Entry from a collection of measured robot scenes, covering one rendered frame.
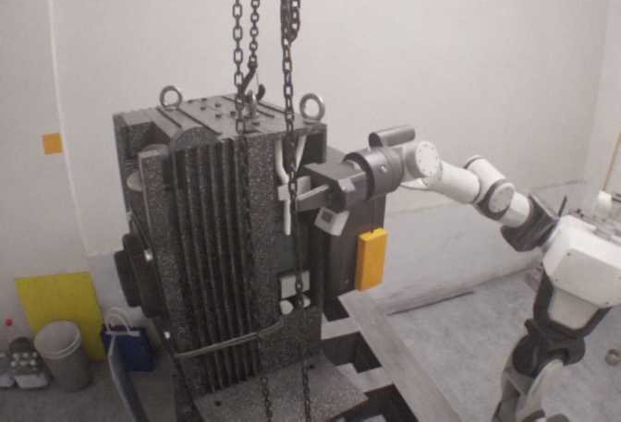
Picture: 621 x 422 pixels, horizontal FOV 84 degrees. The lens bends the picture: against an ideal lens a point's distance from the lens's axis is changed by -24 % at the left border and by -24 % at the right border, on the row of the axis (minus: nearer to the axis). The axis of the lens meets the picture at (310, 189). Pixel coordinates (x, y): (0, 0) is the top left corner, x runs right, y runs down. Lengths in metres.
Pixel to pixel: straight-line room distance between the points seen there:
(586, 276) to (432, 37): 1.72
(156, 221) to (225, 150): 0.21
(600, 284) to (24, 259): 2.54
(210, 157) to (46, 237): 1.63
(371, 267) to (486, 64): 1.90
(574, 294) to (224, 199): 0.91
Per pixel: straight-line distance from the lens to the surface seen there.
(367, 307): 1.95
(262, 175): 0.95
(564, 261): 1.16
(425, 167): 0.78
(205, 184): 0.93
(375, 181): 0.72
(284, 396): 1.24
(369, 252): 1.09
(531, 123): 3.19
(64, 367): 2.50
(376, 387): 1.60
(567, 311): 1.23
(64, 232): 2.35
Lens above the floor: 1.87
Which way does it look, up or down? 23 degrees down
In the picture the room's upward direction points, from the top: 1 degrees clockwise
